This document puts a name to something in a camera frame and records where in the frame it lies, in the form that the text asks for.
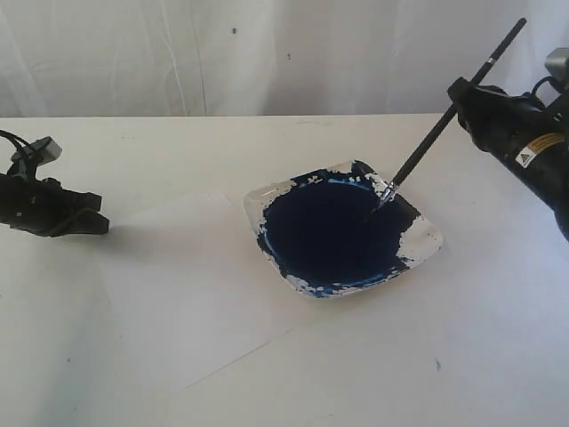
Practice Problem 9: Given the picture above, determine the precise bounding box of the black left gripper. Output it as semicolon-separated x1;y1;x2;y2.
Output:
1;173;109;237

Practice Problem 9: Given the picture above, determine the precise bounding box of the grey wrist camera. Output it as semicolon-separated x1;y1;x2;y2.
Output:
28;136;62;165
544;47;569;85

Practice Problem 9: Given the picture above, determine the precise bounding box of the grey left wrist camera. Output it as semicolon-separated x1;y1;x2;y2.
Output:
28;136;62;165

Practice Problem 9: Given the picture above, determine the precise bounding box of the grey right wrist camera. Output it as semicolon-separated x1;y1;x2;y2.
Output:
544;47;569;85

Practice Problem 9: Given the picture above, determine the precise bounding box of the white paper sheet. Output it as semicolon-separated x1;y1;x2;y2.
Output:
97;193;316;392

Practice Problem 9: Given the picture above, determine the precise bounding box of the black paintbrush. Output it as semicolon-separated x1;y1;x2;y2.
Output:
365;17;527;220

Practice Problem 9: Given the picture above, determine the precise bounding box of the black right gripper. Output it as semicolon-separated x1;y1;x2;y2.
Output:
447;77;568;238

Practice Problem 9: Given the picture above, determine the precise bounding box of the white square paint dish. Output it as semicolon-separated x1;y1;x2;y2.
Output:
244;160;444;298

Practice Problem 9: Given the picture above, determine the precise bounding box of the black left camera cable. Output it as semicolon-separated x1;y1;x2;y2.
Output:
0;129;45;179

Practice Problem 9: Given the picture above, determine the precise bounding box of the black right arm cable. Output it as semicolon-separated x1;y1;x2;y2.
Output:
526;76;561;108

